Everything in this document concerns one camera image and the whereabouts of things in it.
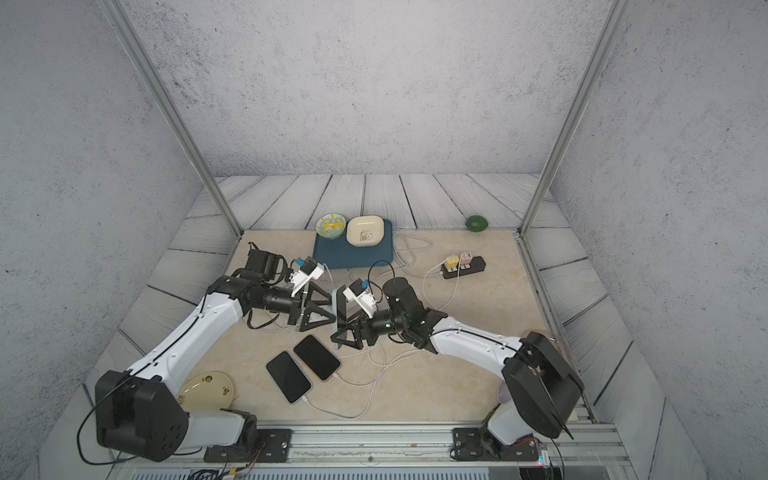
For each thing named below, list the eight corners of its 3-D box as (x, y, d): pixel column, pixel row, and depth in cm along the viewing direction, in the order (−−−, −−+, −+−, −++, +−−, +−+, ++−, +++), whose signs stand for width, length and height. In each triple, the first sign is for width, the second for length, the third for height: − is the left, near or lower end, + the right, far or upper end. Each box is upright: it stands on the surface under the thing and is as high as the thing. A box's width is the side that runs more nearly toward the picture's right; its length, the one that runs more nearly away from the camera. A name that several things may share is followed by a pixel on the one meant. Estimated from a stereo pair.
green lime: (467, 232, 124) (469, 223, 120) (465, 224, 127) (467, 215, 123) (485, 232, 124) (488, 223, 120) (483, 224, 127) (486, 215, 123)
